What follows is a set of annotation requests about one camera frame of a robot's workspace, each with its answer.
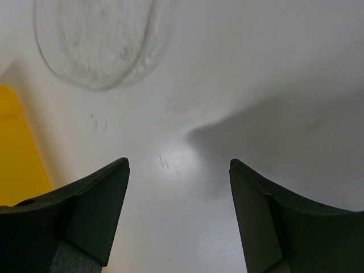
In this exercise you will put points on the yellow plastic bin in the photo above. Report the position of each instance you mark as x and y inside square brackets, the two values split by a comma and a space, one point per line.
[22, 173]

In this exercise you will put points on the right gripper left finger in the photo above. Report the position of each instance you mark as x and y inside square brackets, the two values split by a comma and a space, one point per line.
[70, 229]

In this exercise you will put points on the clear glass plate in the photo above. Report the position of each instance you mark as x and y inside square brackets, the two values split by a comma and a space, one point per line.
[101, 45]

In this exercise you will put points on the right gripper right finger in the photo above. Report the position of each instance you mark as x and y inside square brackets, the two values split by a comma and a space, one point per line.
[282, 231]

